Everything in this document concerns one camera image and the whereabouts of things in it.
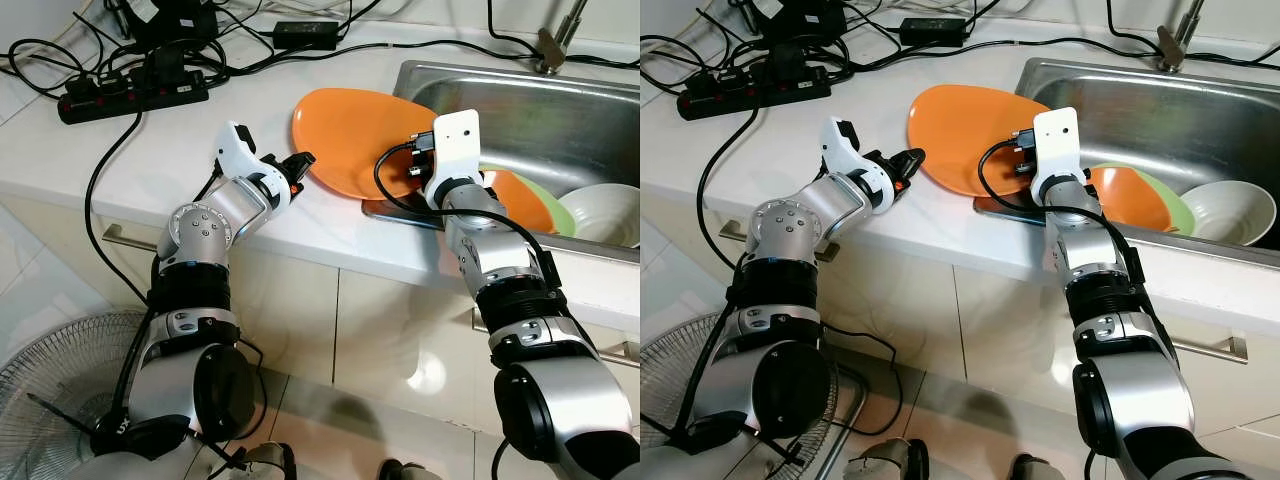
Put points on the stainless steel sink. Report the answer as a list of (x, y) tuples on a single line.
[(560, 110), (1170, 110)]

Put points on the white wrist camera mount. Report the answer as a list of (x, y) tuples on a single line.
[(1058, 145), (458, 145), (240, 150), (845, 145)]

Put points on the black charger device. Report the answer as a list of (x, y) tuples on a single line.
[(800, 20), (175, 20)]

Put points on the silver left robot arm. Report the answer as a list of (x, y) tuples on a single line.
[(790, 385), (190, 380)]

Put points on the green plate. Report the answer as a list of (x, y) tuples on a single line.
[(563, 210), (1178, 205)]

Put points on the orange plastic bowl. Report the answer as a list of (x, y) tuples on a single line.
[(1125, 200), (520, 205)]

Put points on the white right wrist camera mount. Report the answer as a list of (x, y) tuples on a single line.
[(458, 145), (1058, 145)]

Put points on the robot leg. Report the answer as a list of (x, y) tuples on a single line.
[(405, 470), (270, 462), (1035, 468), (885, 460)]

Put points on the black power adapter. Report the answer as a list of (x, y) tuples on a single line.
[(932, 32), (305, 35)]

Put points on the steel faucet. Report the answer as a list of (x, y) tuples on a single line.
[(1172, 42), (555, 45)]

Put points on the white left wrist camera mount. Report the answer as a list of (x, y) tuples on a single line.
[(845, 145), (240, 150)]

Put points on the grey floor fan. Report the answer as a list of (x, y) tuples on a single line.
[(50, 380), (665, 370)]

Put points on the robot left leg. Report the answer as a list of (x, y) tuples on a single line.
[(270, 462), (885, 460)]

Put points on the orange plastic plate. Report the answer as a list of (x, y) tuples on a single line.
[(965, 135), (350, 140)]

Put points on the black power strip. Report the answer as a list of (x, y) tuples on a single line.
[(130, 97), (750, 93)]

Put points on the robot right leg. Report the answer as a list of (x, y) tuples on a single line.
[(1035, 468), (405, 470)]

